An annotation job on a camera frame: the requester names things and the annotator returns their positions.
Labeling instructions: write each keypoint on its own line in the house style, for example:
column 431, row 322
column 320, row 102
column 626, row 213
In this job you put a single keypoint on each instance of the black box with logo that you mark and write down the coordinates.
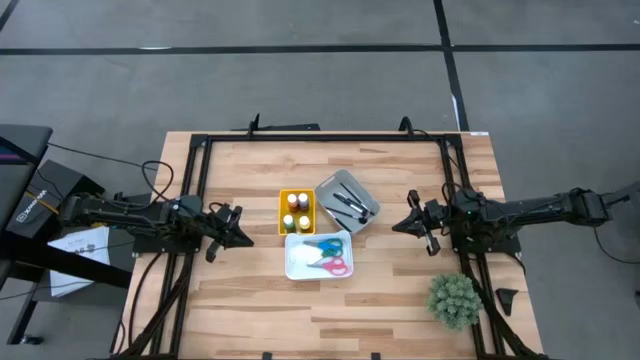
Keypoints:
column 50, row 200

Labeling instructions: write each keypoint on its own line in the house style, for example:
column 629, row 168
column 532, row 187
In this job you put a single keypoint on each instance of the white plastic bin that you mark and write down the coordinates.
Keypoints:
column 297, row 260

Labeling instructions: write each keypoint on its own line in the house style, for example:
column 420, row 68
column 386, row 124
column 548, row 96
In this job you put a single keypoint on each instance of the grey plastic bin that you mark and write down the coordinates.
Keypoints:
column 330, row 185

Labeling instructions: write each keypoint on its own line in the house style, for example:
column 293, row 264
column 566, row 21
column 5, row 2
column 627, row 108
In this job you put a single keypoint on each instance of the black table clamp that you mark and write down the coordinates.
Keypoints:
column 406, row 125

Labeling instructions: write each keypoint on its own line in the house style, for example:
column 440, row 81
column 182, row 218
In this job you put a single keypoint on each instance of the yellow paint bottle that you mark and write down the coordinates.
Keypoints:
column 304, row 222

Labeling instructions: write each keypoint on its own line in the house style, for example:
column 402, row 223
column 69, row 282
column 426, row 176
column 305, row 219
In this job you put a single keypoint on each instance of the wide bushy black brush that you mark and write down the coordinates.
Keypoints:
column 350, row 203

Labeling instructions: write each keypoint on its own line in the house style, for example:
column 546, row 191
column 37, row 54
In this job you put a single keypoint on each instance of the black stand beam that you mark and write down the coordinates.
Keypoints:
column 60, row 262

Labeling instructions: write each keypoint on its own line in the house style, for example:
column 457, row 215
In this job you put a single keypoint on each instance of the white corner label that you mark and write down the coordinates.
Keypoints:
column 479, row 133

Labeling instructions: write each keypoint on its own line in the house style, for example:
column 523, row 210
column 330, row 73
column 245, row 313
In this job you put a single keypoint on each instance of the black clamp with bar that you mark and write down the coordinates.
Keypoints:
column 285, row 127

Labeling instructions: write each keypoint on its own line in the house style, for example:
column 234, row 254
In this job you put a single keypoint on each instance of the thin long paintbrush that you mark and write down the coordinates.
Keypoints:
column 350, row 192

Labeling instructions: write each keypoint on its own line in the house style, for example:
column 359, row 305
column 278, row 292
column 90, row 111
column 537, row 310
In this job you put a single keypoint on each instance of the orange paint bottle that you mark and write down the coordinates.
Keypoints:
column 292, row 200

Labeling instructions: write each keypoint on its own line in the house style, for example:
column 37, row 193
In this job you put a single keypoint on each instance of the purple paint bottle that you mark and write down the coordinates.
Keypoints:
column 303, row 200

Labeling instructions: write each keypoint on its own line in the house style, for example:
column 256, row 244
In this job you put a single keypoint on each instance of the small potted green plant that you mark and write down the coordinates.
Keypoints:
column 454, row 301

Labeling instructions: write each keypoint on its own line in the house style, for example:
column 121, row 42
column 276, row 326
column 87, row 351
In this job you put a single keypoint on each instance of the pink scissors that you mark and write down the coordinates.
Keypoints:
column 336, row 267

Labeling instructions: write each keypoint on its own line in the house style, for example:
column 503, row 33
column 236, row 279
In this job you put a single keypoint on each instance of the black plastic bracket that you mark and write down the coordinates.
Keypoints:
column 506, row 300

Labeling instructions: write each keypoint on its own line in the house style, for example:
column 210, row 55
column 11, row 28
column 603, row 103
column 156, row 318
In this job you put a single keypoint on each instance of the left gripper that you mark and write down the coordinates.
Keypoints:
column 222, row 225

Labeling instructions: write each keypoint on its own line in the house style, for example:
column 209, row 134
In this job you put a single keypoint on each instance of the black aluminium table frame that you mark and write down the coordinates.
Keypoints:
column 300, row 137

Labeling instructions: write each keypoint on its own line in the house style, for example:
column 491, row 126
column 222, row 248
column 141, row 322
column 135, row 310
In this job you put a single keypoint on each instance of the white paper sheet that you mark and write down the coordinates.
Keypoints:
column 80, row 250

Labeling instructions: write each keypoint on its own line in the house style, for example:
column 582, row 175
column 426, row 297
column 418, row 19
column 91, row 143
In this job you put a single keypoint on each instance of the blue scissors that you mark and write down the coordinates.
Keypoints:
column 330, row 246

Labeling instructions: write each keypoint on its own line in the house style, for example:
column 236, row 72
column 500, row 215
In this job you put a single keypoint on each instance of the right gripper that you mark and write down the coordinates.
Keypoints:
column 430, row 220

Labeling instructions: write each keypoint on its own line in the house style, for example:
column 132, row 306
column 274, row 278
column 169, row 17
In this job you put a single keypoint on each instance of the yellow plastic bin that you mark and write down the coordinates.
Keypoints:
column 297, row 211

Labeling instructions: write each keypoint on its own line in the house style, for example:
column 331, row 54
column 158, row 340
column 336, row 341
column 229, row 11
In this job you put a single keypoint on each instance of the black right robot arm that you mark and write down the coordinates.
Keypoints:
column 525, row 210

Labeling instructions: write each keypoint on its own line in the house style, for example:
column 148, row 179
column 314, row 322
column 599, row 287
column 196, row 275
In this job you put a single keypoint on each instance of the short thin paintbrush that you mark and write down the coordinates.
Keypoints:
column 343, row 225

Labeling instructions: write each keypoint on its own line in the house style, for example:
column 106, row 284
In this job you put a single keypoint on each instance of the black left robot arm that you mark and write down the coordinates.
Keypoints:
column 130, row 215

